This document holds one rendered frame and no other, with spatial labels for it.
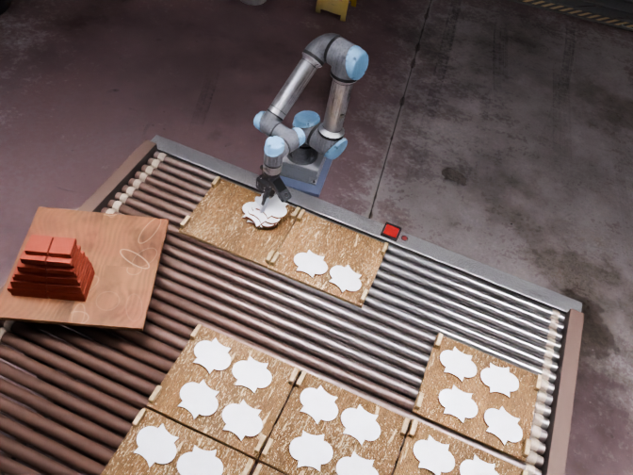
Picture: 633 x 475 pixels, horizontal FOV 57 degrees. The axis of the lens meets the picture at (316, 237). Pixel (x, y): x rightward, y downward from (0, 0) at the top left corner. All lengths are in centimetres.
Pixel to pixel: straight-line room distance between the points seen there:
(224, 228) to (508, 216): 235
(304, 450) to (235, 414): 26
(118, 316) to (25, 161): 229
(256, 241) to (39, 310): 86
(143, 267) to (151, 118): 235
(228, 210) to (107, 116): 213
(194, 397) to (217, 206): 88
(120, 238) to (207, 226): 37
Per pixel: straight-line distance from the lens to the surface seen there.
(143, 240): 234
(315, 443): 204
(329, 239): 250
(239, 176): 274
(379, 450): 209
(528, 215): 436
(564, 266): 417
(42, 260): 206
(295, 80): 240
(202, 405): 208
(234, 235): 247
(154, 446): 204
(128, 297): 219
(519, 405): 233
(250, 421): 205
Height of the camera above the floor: 285
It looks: 50 degrees down
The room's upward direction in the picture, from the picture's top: 12 degrees clockwise
